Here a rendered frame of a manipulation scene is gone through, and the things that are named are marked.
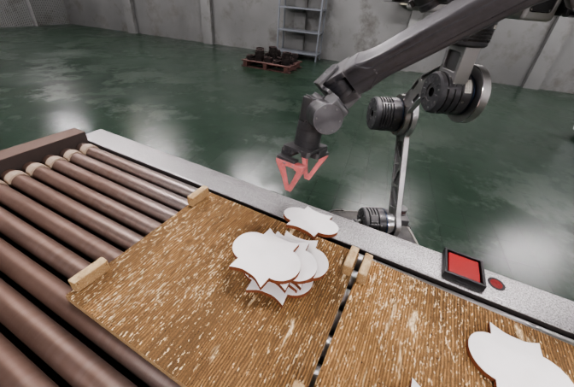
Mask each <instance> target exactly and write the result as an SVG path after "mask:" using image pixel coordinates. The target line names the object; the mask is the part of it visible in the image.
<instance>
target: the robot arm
mask: <svg viewBox="0 0 574 387"><path fill-rule="evenodd" d="M392 1H393V2H396V3H410V5H411V7H412V8H413V7H414V6H418V8H419V11H420V13H424V12H427V11H429V10H431V9H433V8H435V7H436V6H437V5H439V4H441V3H447V2H448V1H450V0H392ZM546 1H548V0H453V2H451V3H449V4H447V5H445V6H444V7H442V8H440V9H439V10H437V11H436V12H434V13H432V14H431V15H428V16H427V17H425V18H424V19H423V20H421V21H419V22H417V23H415V24H414V25H412V26H410V27H409V28H407V29H406V30H404V31H402V32H400V33H398V34H397V35H395V36H394V37H393V38H390V39H389V40H387V41H385V42H383V43H382V44H380V45H378V46H376V47H374V48H371V49H369V50H365V51H362V52H359V53H357V54H355V55H354V56H352V57H348V58H346V59H344V60H343V61H341V62H339V63H338V64H333V65H331V66H330V67H329V68H327V69H326V70H325V71H324V72H323V73H322V74H321V75H320V76H319V77H318V78H317V79H316V80H315V81H314V83H315V84H316V86H317V87H318V88H319V90H320V91H321V92H322V93H323V95H324V96H322V95H320V94H319V93H317V92H315V93H314V94H312V95H309V94H306V96H303V99H302V106H301V111H300V115H299V120H298V124H297V128H296V136H295V141H292V142H289V143H287V144H284V146H283V147H282V151H281V153H280V154H277V157H276V162H277V164H278V169H279V171H280V173H281V176H282V179H283V182H284V188H285V189H286V190H287V191H292V189H293V188H294V187H295V185H296V183H297V182H298V180H299V179H300V177H301V176H302V175H303V174H304V179H307V180H310V179H311V178H312V177H313V175H314V174H315V172H316V171H317V170H318V169H319V167H320V166H321V165H322V163H323V162H324V161H325V160H326V158H327V157H328V155H329V152H328V151H327V149H328V148H327V145H326V144H322V143H321V142H320V140H321V137H322V134H324V135H330V134H332V133H334V132H336V131H337V130H338V129H339V128H340V127H341V125H342V123H343V118H344V117H345V116H346V115H347V114H348V113H349V110H348V108H350V107H351V106H353V105H354V104H355V103H356V102H357V101H358V100H359V98H361V95H362V93H364V92H366V91H369V90H370V89H371V88H372V87H373V86H375V85H376V84H377V83H379V82H380V81H382V80H383V79H385V78H387V77H389V76H390V75H391V74H393V73H396V72H398V71H400V70H402V69H403V68H405V67H408V66H410V65H412V64H414V63H416V62H419V61H421V60H423V59H425V58H426V57H428V56H431V55H433V54H435V53H437V52H438V51H440V50H443V49H445V48H447V47H449V46H450V45H452V44H455V43H457V42H459V41H460V40H462V39H464V38H467V37H469V36H471V35H472V34H474V33H476V32H479V31H481V30H483V29H484V28H486V27H488V26H491V25H493V24H495V23H497V22H499V21H502V20H504V19H506V18H507V17H509V16H511V15H514V14H516V13H518V12H520V11H522V10H524V9H527V8H529V7H532V6H534V5H537V4H539V3H543V2H546ZM564 2H565V6H566V7H567V8H568V9H571V10H573V9H574V0H564ZM299 153H301V158H302V164H301V163H299V162H298V161H299V160H298V159H296V158H293V157H292V156H293V155H297V154H299ZM309 157H310V158H313V159H315V160H319V161H318V162H317V163H316V165H315V166H314V167H313V169H312V171H311V172H310V173H308V159H309ZM285 166H287V167H291V168H293V169H294V170H295V171H296V174H295V176H294V178H293V179H292V181H291V183H290V184H289V183H288V179H287V173H286V168H285Z"/></svg>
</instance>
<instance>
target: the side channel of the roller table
mask: <svg viewBox="0 0 574 387"><path fill-rule="evenodd" d="M80 143H86V144H88V143H89V142H88V139H87V137H86V134H85V132H84V131H81V130H79V129H77V128H71V129H68V130H66V131H63V132H58V133H55V134H52V135H49V136H47V137H43V138H39V139H36V140H33V141H30V142H27V143H24V144H20V145H17V146H14V147H11V148H8V149H5V150H0V180H1V174H2V173H3V172H4V171H5V170H8V169H15V170H19V171H22V167H23V166H24V164H26V163H27V162H29V161H35V162H38V163H42V160H43V158H44V157H45V156H46V155H58V156H60V153H61V151H62V150H64V149H71V150H76V147H77V145H78V144H80Z"/></svg>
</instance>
